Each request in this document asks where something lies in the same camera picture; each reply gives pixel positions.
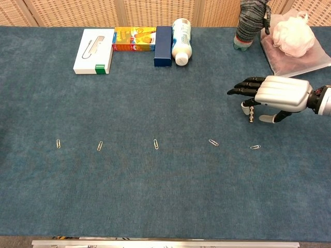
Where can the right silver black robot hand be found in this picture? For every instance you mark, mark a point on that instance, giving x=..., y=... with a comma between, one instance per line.
x=282, y=93

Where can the silver magnetic ball chain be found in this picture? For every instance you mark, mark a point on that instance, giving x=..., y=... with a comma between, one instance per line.
x=251, y=116

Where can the silver paper clip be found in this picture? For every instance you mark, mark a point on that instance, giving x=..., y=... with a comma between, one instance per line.
x=58, y=143
x=155, y=144
x=99, y=146
x=255, y=147
x=213, y=142

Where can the translucent pink zip bag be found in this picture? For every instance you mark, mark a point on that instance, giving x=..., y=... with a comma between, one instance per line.
x=297, y=64

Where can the bottle in grey knit sleeve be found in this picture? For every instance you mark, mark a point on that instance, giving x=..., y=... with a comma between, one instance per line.
x=248, y=23

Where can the white bottle blue label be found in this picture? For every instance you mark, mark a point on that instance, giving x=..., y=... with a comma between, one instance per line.
x=181, y=38

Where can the dark blue long box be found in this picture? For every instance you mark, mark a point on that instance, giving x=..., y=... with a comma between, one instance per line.
x=163, y=46

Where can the teal felt table cover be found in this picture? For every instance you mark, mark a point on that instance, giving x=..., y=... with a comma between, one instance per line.
x=165, y=180

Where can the yellow orange printed carton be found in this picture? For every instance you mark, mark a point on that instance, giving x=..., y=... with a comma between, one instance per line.
x=134, y=38

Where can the white USB hub box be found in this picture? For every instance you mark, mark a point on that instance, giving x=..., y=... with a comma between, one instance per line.
x=90, y=51

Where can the woven rattan folding screen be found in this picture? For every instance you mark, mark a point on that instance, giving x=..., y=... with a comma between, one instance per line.
x=77, y=11

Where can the aluminium profile rail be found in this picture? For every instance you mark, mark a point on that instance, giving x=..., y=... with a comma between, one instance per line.
x=165, y=244

